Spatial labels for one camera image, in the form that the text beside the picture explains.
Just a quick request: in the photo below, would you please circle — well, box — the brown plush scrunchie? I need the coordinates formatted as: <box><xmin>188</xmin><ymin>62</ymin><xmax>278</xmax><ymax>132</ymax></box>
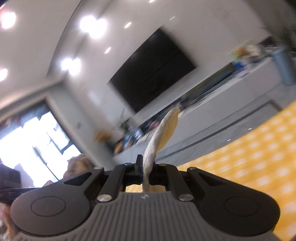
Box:
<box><xmin>63</xmin><ymin>154</ymin><xmax>94</xmax><ymax>178</ymax></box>

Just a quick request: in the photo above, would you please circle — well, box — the blue metal trash can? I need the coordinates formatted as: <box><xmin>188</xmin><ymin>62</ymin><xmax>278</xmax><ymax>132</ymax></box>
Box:
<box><xmin>270</xmin><ymin>45</ymin><xmax>295</xmax><ymax>86</ymax></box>

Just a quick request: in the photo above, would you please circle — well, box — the teddy bear figurine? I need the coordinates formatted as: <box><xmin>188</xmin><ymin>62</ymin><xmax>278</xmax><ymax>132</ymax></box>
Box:
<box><xmin>236</xmin><ymin>46</ymin><xmax>248</xmax><ymax>57</ymax></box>

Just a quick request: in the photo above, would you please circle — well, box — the white marble tv console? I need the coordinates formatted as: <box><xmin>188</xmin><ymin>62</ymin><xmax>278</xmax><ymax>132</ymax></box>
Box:
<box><xmin>113</xmin><ymin>56</ymin><xmax>285</xmax><ymax>163</ymax></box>

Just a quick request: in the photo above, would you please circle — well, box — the black wall television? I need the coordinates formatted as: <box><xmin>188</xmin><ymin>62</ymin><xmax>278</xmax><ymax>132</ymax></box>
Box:
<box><xmin>109</xmin><ymin>28</ymin><xmax>197</xmax><ymax>113</ymax></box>

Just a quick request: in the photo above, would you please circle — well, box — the yellow checkered tablecloth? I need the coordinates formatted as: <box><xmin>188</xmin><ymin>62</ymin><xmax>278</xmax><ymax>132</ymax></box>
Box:
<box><xmin>125</xmin><ymin>99</ymin><xmax>296</xmax><ymax>241</ymax></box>

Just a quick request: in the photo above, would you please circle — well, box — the beige round pad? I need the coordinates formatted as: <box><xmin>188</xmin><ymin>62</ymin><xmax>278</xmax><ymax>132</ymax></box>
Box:
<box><xmin>142</xmin><ymin>108</ymin><xmax>180</xmax><ymax>193</ymax></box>

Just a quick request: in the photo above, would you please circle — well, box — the person's left hand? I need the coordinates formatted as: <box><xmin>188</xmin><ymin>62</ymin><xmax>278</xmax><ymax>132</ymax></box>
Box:
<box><xmin>2</xmin><ymin>204</ymin><xmax>19</xmax><ymax>239</ymax></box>

